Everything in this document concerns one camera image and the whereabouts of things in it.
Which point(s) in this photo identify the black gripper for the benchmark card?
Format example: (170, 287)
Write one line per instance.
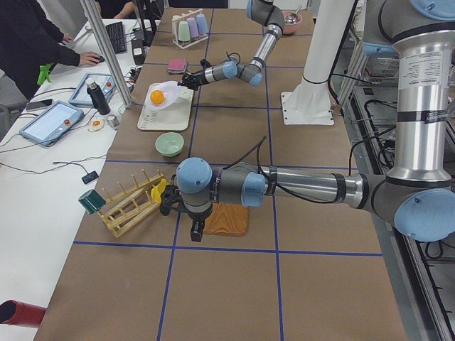
(196, 217)
(200, 77)

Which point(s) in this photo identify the white round plate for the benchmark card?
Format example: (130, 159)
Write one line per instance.
(171, 91)

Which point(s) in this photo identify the orange fruit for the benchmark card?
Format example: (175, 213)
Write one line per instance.
(157, 97)

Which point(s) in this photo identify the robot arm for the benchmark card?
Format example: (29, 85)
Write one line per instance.
(414, 196)
(262, 12)

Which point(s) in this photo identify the cream bear tray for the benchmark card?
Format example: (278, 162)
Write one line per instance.
(173, 118)

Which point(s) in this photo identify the grey folded cloth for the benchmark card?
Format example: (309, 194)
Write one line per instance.
(176, 71)

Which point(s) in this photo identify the pink folded cloth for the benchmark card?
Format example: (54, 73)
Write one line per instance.
(177, 63)

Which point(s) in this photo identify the brown wooden cutting board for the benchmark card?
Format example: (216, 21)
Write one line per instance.
(228, 220)

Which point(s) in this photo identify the green cup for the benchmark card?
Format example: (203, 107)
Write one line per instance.
(183, 32)

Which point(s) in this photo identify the yellow mug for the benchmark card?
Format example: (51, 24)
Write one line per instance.
(158, 190)

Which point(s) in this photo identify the purple cup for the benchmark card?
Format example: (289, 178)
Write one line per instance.
(193, 27)

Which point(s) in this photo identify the green bowl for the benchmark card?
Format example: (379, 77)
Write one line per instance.
(169, 144)

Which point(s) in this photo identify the blue cup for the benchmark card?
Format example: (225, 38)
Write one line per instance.
(201, 24)

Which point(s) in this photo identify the small metal cup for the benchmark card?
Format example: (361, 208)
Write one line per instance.
(112, 121)

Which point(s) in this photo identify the wooden drying rack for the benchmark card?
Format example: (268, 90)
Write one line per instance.
(130, 206)

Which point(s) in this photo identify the black keyboard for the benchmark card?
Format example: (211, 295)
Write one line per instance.
(116, 35)

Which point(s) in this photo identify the black bottle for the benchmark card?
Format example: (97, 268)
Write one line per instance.
(97, 96)

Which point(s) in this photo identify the dark green mug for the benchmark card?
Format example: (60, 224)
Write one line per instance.
(92, 201)

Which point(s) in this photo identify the pink bowl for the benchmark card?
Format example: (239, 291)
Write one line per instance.
(291, 28)

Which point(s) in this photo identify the metal spoon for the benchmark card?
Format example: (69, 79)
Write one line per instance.
(292, 17)

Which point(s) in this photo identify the blue teach pendant tablet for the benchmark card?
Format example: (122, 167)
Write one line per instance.
(51, 124)

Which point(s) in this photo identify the black smartphone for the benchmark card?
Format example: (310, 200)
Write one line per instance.
(37, 105)

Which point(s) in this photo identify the person in black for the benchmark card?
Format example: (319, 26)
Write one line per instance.
(29, 40)

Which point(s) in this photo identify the red cylinder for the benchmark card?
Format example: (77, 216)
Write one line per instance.
(21, 314)

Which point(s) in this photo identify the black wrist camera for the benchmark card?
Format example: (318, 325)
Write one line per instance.
(205, 63)
(171, 199)

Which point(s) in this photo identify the white wire cup rack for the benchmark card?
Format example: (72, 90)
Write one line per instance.
(182, 17)

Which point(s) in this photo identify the aluminium frame post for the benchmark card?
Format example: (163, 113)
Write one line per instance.
(107, 50)

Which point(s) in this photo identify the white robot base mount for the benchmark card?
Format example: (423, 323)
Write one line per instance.
(310, 102)

